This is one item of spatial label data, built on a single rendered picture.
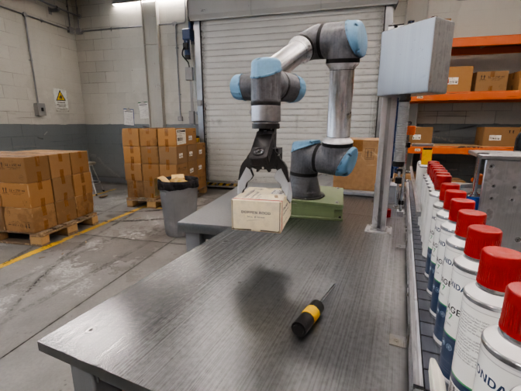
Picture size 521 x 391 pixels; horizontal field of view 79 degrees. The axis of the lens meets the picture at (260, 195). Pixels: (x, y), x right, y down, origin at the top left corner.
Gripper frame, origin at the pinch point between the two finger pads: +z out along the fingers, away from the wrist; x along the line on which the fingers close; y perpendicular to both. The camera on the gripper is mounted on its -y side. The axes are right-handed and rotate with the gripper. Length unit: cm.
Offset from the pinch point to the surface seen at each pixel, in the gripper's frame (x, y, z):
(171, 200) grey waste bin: 150, 211, 56
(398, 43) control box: -33, 28, -43
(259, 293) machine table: -2.9, -15.6, 17.4
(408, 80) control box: -37, 25, -32
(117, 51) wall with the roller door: 405, 482, -161
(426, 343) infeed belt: -32.8, -31.7, 12.6
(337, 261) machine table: -19.6, 6.4, 17.2
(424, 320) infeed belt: -34.0, -25.7, 12.5
